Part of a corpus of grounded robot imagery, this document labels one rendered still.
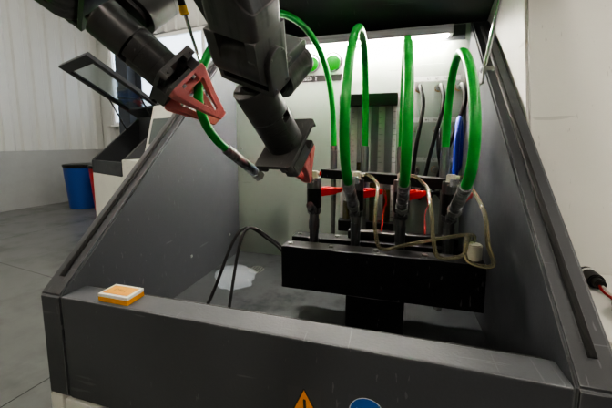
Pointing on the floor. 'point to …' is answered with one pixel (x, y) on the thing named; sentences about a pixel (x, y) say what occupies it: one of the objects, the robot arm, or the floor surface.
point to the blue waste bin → (78, 186)
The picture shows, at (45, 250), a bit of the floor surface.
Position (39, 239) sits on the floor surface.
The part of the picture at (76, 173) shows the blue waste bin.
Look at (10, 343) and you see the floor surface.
